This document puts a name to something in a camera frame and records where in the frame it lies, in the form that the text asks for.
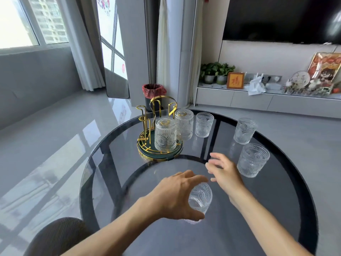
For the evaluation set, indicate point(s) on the person's left hand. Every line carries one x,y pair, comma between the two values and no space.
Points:
170,195

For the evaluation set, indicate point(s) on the orange framed picture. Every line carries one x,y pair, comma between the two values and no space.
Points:
235,80

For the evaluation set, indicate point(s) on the person's right fingers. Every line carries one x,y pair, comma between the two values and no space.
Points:
216,168

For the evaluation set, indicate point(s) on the person's right forearm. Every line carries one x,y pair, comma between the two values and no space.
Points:
263,226

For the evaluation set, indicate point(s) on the person's left middle finger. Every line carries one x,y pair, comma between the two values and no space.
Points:
186,173

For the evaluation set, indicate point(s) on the gold framed cartoon picture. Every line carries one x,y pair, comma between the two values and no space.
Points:
325,67

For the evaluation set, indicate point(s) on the grey curtain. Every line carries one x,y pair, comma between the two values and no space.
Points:
82,45

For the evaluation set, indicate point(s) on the brown upholstered chair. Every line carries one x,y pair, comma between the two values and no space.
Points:
60,237

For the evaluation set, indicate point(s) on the clear embossed glass cup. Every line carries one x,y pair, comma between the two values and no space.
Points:
204,125
165,135
252,161
184,124
244,131
201,198

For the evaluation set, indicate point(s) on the black bin with red bag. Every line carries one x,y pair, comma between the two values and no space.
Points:
153,91

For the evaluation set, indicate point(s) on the gold and green cup rack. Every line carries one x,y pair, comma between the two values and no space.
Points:
149,146

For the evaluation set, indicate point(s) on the person's left thumb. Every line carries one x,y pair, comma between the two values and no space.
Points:
194,215

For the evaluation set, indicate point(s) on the white curtain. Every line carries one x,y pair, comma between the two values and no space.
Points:
170,45

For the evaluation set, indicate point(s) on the black flat television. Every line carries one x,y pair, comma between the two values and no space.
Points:
277,18

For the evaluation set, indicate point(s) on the white decorative plate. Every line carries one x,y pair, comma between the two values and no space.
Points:
300,79

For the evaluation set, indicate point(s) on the person's right hand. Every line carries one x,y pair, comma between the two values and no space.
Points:
228,176

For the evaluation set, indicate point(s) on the window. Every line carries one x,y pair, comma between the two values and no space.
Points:
29,21

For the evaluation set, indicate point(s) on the person's left forearm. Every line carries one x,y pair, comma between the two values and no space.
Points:
112,234

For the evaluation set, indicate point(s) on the green potted plant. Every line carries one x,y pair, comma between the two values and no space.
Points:
209,71
225,73

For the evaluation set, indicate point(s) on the crumpled white tissue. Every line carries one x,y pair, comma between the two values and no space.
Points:
255,87

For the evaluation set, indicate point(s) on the white television cabinet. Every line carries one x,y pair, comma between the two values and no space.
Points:
253,101

